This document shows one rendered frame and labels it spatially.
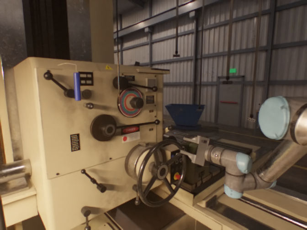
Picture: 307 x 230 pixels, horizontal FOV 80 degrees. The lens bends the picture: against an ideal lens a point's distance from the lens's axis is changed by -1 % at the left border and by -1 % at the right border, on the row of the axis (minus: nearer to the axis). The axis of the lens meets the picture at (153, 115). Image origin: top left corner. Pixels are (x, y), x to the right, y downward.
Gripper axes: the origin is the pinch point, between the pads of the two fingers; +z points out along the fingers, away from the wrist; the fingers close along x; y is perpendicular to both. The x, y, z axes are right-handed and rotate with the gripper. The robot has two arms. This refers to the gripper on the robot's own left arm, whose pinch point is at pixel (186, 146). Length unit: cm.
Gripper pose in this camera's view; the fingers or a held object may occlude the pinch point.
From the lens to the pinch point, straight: 98.1
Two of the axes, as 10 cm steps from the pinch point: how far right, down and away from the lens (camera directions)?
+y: -7.0, -2.2, -6.8
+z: -6.7, -1.2, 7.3
